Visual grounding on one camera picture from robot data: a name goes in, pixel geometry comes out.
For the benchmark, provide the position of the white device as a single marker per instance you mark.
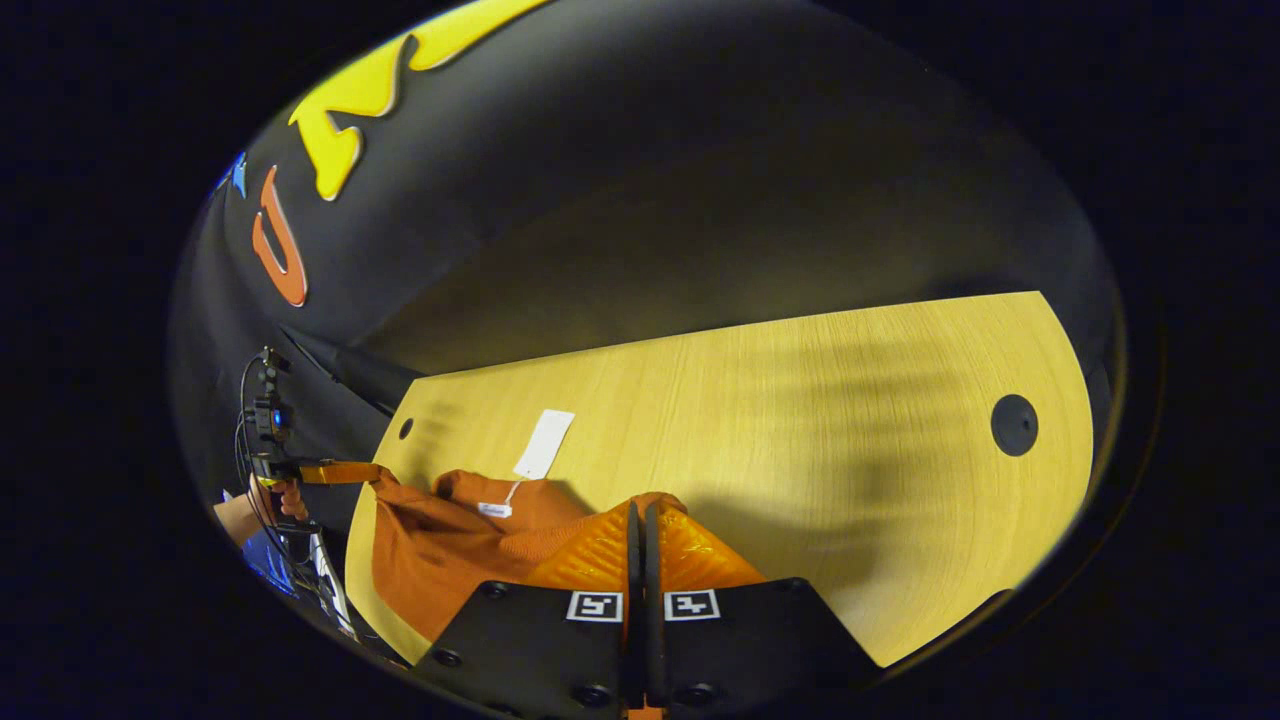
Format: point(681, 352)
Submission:
point(330, 585)

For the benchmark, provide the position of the blue object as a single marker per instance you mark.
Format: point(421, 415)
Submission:
point(270, 560)

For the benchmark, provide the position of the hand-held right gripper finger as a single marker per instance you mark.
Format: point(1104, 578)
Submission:
point(634, 570)
point(652, 570)

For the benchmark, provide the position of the orange button shirt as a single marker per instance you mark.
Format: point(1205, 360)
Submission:
point(450, 560)

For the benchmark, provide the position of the black backdrop cloth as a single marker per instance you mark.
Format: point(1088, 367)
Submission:
point(650, 200)

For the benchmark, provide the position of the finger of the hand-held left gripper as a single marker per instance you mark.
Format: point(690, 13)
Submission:
point(340, 473)

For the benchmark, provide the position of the white paper hang tag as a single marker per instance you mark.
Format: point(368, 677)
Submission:
point(545, 443)

